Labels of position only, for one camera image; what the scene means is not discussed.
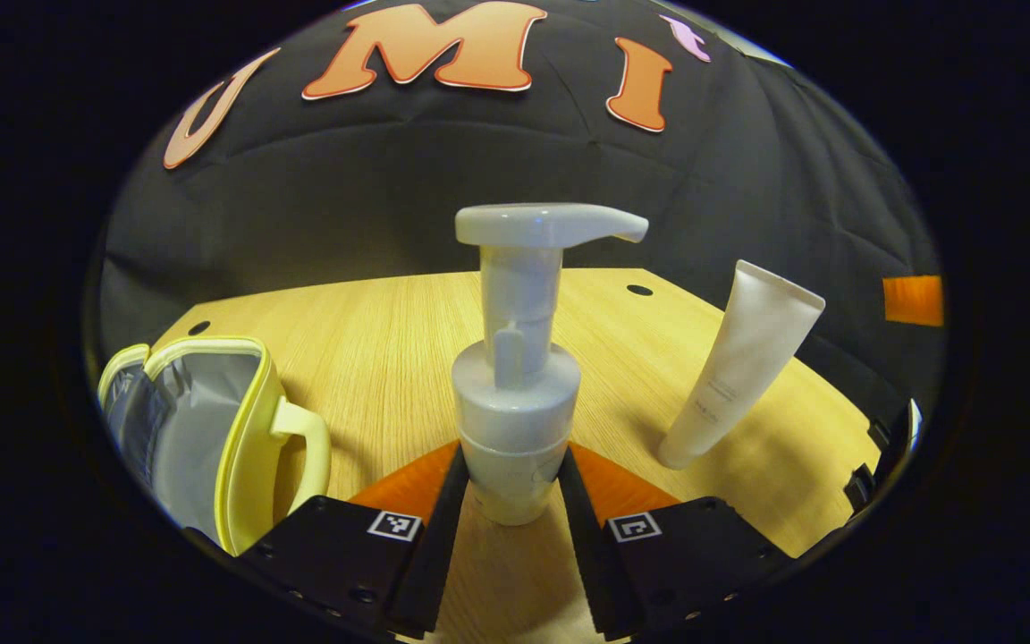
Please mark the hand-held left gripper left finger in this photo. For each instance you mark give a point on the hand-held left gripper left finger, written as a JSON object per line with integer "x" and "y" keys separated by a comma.
{"x": 439, "y": 546}

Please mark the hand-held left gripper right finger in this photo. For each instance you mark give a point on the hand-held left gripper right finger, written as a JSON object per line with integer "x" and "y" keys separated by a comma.
{"x": 582, "y": 546}

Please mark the white pump bottle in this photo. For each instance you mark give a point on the white pump bottle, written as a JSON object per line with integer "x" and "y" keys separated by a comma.
{"x": 515, "y": 402}

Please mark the white squeeze tube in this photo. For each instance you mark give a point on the white squeeze tube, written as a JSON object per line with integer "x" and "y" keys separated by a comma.
{"x": 738, "y": 367}

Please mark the cream yellow suitcase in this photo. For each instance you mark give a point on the cream yellow suitcase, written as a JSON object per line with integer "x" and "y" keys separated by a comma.
{"x": 202, "y": 420}

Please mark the black backdrop cloth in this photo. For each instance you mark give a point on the black backdrop cloth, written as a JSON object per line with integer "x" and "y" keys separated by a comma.
{"x": 390, "y": 197}

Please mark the orange rectangular tag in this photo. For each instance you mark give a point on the orange rectangular tag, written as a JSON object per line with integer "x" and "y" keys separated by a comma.
{"x": 913, "y": 300}

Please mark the black table edge bracket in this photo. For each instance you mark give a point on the black table edge bracket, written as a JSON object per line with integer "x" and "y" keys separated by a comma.
{"x": 879, "y": 434}
{"x": 861, "y": 487}

